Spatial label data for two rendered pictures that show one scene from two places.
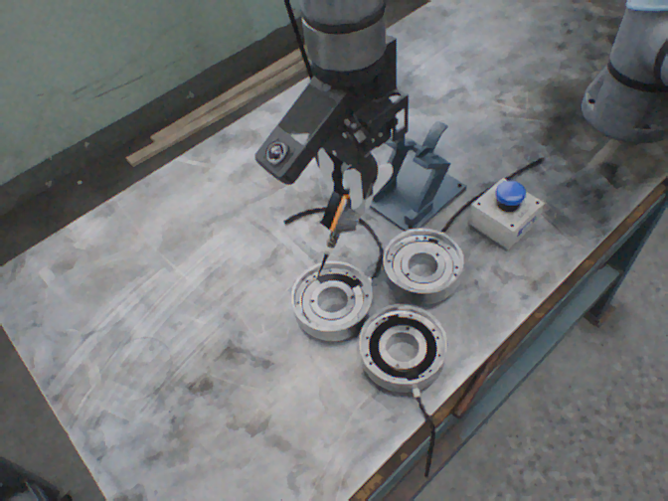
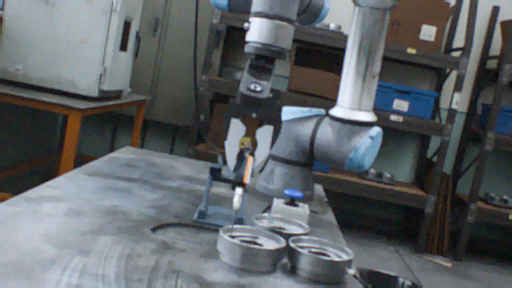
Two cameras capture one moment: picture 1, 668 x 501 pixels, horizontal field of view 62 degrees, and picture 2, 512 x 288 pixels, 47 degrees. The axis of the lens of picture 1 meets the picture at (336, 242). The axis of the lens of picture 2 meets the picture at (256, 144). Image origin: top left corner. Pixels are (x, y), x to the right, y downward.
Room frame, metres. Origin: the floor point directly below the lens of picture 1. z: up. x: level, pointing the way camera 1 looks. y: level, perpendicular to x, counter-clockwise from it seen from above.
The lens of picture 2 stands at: (-0.13, 0.74, 1.09)
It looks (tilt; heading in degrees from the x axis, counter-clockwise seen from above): 7 degrees down; 307
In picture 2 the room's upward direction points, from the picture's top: 11 degrees clockwise
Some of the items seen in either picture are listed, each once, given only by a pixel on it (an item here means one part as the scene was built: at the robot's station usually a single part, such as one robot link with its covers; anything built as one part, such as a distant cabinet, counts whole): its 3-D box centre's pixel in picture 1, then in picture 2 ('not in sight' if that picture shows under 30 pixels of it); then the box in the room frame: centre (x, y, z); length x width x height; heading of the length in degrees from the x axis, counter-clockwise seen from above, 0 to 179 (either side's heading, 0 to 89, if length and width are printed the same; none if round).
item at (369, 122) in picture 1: (356, 99); (260, 84); (0.47, -0.04, 1.07); 0.09 x 0.08 x 0.12; 128
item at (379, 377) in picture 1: (403, 349); (318, 259); (0.30, -0.06, 0.82); 0.10 x 0.10 x 0.04
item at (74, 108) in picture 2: not in sight; (64, 153); (2.87, -1.38, 0.39); 1.50 x 0.62 x 0.78; 126
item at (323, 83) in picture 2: not in sight; (314, 72); (2.35, -3.14, 1.19); 0.52 x 0.42 x 0.38; 36
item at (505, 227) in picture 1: (508, 211); (289, 214); (0.49, -0.25, 0.82); 0.08 x 0.07 x 0.05; 126
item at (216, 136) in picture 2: not in sight; (234, 128); (2.77, -2.82, 0.64); 0.49 x 0.40 x 0.37; 41
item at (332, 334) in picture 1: (333, 302); (250, 248); (0.38, 0.01, 0.82); 0.10 x 0.10 x 0.04
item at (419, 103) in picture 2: not in sight; (395, 99); (1.83, -3.55, 1.11); 0.52 x 0.38 x 0.22; 36
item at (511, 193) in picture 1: (508, 201); (291, 202); (0.49, -0.24, 0.85); 0.04 x 0.04 x 0.05
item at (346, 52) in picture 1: (342, 32); (267, 36); (0.47, -0.03, 1.15); 0.08 x 0.08 x 0.05
